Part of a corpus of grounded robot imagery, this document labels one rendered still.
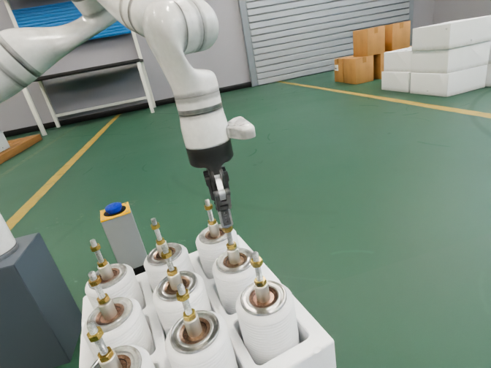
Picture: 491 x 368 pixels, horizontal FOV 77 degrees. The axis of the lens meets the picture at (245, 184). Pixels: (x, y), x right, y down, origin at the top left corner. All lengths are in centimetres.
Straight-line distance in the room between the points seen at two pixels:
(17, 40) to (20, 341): 64
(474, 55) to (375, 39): 143
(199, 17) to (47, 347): 79
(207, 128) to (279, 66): 538
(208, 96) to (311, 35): 562
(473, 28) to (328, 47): 342
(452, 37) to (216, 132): 265
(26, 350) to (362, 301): 81
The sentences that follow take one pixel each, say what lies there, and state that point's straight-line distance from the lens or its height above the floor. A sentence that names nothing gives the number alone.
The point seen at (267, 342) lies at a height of 20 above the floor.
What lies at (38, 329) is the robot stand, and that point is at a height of 12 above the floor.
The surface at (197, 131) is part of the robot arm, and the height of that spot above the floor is 52.
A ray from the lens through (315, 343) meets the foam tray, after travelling 56.
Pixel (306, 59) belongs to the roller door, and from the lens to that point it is 601.
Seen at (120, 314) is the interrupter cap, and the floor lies 25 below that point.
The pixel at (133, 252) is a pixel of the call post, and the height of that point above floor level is 21.
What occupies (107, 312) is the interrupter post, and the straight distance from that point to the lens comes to 60.
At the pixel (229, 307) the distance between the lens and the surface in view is 65.
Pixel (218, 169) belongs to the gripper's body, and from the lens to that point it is 49.
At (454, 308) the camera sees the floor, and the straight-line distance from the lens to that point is 91.
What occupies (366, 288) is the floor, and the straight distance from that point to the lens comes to 91.
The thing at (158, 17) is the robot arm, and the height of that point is 68.
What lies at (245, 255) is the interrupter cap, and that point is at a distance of 63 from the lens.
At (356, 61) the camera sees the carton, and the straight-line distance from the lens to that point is 419.
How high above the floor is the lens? 62
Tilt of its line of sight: 23 degrees down
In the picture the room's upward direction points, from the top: 11 degrees counter-clockwise
